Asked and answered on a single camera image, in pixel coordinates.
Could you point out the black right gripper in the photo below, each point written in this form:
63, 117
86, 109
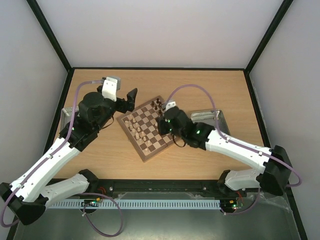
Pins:
163, 125

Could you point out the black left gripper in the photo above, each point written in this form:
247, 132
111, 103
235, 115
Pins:
131, 98

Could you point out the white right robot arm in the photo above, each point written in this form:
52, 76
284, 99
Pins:
270, 168

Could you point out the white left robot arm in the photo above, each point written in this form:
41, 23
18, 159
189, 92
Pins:
30, 195

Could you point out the dark chess piece row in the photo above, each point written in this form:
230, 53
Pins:
157, 107

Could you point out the wooden chess board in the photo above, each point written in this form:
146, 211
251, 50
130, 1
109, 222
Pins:
158, 143

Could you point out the silver metal tin box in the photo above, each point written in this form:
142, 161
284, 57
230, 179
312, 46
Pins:
210, 117

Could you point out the cream piece row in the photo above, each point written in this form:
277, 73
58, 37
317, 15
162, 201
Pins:
133, 127

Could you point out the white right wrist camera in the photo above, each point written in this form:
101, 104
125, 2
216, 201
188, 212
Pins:
168, 105

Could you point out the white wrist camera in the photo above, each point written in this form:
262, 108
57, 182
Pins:
168, 105
109, 87

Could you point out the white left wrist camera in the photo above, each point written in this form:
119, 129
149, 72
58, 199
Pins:
109, 87

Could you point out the black aluminium frame rail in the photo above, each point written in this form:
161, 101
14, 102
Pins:
205, 188

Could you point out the light blue cable duct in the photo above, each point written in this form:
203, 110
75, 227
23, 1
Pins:
137, 204

